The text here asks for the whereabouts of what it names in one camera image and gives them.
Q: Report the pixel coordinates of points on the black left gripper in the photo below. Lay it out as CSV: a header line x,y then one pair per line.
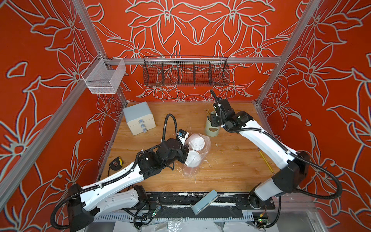
x,y
184,152

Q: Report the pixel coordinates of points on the black yellow tape measure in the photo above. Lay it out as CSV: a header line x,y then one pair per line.
x,y
116,164

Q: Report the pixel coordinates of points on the white mini drawer box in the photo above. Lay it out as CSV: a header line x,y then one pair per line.
x,y
139,118

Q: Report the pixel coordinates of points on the wooden stir sticks bundle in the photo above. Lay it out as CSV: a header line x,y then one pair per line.
x,y
208,112

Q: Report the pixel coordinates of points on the black wire wall basket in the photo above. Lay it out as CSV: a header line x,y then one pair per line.
x,y
186,71

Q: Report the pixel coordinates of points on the mint green tin canister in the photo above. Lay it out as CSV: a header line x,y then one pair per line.
x,y
209,129

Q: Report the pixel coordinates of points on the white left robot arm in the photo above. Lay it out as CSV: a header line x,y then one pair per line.
x,y
78,209

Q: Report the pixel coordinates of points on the red milk tea cup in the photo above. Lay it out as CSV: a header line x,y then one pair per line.
x,y
193,159
196,142

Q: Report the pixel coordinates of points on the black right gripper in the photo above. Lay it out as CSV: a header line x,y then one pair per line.
x,y
214,119

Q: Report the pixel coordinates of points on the clear plastic carrier bag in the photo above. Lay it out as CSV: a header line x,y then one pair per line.
x,y
190,172

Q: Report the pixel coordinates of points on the yellow pencil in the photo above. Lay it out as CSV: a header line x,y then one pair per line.
x,y
266,162

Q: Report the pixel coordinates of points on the light blue foot pedal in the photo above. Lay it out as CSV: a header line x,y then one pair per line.
x,y
204,202

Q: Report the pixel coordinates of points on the white wire mesh basket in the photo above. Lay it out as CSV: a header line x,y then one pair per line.
x,y
104,76

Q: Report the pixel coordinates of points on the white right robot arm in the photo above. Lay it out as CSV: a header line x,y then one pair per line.
x,y
293,166

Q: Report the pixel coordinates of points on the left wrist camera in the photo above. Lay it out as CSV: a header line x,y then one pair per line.
x,y
182,136

